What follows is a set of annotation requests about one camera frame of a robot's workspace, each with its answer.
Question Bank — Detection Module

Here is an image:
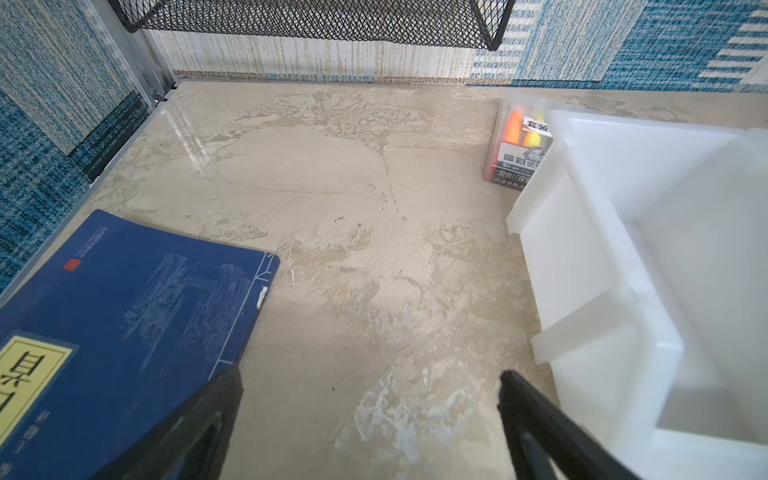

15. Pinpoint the black mesh shelf rack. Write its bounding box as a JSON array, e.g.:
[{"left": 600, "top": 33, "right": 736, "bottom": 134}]
[{"left": 108, "top": 0, "right": 515, "bottom": 51}]

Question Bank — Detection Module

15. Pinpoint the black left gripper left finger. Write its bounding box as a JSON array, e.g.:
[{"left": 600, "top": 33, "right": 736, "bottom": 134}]
[{"left": 94, "top": 366, "right": 243, "bottom": 479}]

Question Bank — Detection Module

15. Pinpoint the highlighter marker pack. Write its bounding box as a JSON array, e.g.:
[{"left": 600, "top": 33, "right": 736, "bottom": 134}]
[{"left": 483, "top": 100, "right": 553, "bottom": 192}]

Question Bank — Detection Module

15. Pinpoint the white three-compartment bin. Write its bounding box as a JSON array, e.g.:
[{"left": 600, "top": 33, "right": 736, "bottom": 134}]
[{"left": 507, "top": 110, "right": 767, "bottom": 479}]

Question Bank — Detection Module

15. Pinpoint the blue book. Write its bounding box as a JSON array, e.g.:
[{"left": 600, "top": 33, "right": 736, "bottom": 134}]
[{"left": 1, "top": 210, "right": 280, "bottom": 479}]

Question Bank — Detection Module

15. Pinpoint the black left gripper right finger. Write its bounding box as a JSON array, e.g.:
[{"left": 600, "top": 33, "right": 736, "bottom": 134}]
[{"left": 497, "top": 370, "right": 637, "bottom": 479}]

